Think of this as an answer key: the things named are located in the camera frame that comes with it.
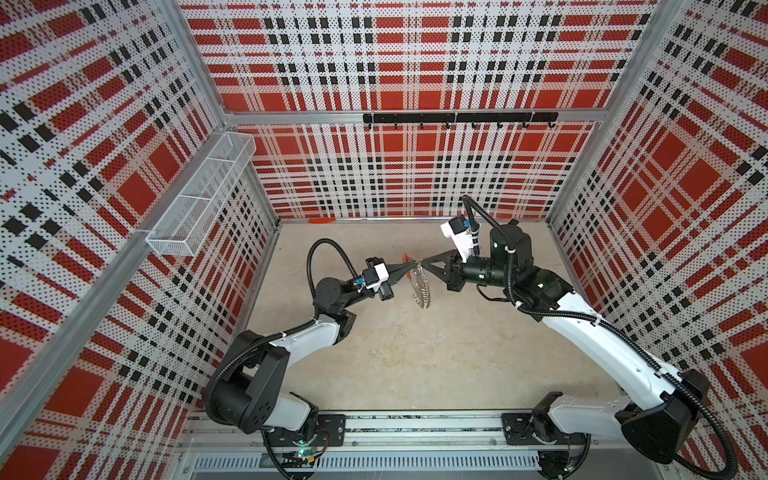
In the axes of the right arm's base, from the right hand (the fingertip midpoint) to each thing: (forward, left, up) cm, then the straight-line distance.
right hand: (425, 267), depth 65 cm
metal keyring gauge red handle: (-2, +1, -5) cm, 5 cm away
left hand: (+2, +2, -1) cm, 3 cm away
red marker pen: (+51, +40, -36) cm, 75 cm away
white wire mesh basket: (+25, +73, -12) cm, 78 cm away
